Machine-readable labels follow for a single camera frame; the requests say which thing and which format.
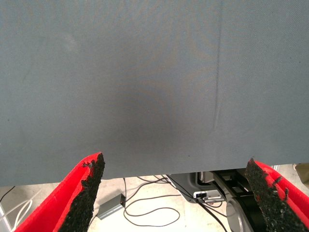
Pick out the olive cloth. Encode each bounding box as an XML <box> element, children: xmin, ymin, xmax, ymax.
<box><xmin>295</xmin><ymin>163</ymin><xmax>309</xmax><ymax>183</ymax></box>

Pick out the silver hub with white label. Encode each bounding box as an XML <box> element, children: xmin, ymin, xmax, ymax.
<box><xmin>193</xmin><ymin>190</ymin><xmax>225</xmax><ymax>203</ymax></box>

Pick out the thin black floor cable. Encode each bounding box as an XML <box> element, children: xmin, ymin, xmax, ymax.
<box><xmin>0</xmin><ymin>186</ymin><xmax>15</xmax><ymax>203</ymax></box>

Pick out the grey robot base cover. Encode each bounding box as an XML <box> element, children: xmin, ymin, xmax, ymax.
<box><xmin>166</xmin><ymin>173</ymin><xmax>201</xmax><ymax>203</ymax></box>

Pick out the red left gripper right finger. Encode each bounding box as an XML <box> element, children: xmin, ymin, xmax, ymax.
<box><xmin>244</xmin><ymin>158</ymin><xmax>309</xmax><ymax>232</ymax></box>

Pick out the grey metal adapter box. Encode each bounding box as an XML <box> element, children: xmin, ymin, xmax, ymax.
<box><xmin>97</xmin><ymin>193</ymin><xmax>126</xmax><ymax>220</ymax></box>

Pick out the white floor cable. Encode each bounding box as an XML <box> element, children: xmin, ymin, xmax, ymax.
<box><xmin>0</xmin><ymin>199</ymin><xmax>34</xmax><ymax>232</ymax></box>

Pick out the looped black floor cable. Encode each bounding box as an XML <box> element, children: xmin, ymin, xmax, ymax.
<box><xmin>123</xmin><ymin>194</ymin><xmax>181</xmax><ymax>228</ymax></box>

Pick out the dark grey table cloth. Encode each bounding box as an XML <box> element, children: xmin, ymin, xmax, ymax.
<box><xmin>0</xmin><ymin>0</ymin><xmax>309</xmax><ymax>187</ymax></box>

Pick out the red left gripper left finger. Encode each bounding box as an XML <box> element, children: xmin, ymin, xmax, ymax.
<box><xmin>14</xmin><ymin>151</ymin><xmax>106</xmax><ymax>232</ymax></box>

